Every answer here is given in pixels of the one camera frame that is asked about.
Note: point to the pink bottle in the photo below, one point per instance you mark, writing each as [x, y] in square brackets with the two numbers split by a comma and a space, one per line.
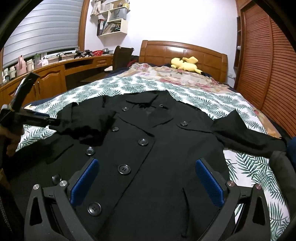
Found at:
[21, 67]

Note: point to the wooden headboard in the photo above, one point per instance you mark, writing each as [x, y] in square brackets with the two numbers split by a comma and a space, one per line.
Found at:
[160, 53]

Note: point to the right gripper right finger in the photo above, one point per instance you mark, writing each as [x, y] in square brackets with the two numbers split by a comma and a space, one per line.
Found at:
[243, 212]

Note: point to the black button coat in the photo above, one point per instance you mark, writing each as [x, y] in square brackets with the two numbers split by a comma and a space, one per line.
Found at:
[143, 166]

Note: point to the grey folded garment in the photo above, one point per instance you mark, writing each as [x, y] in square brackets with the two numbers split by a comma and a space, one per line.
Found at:
[285, 176]

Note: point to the yellow plush toy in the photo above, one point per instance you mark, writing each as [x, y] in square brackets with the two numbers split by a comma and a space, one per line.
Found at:
[186, 64]

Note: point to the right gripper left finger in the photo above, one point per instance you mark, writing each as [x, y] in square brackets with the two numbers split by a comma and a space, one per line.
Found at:
[50, 212]

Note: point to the navy folded garment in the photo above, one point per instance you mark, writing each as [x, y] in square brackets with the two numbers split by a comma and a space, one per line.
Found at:
[291, 149]

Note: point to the grey window blind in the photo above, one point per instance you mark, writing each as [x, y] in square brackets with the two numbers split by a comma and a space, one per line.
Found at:
[50, 26]

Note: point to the palm leaf bedspread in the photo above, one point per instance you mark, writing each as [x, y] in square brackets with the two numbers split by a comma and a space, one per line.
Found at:
[242, 143]

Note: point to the red basket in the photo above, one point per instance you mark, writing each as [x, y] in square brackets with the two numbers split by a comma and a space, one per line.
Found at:
[98, 53]

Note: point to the floral blanket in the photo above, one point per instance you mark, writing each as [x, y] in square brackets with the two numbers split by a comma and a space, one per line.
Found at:
[215, 99]

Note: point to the dark desk chair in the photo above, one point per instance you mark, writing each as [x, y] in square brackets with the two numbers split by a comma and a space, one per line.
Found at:
[121, 57]

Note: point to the wooden louvered wardrobe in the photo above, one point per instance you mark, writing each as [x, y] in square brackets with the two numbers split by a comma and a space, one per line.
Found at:
[265, 66]

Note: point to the wooden desk cabinet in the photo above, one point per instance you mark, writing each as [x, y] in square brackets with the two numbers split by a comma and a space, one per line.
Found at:
[52, 79]

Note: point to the white wall shelf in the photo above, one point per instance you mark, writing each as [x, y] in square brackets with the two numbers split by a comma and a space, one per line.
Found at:
[111, 17]

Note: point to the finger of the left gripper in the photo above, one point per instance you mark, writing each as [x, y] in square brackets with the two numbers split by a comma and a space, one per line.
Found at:
[52, 121]

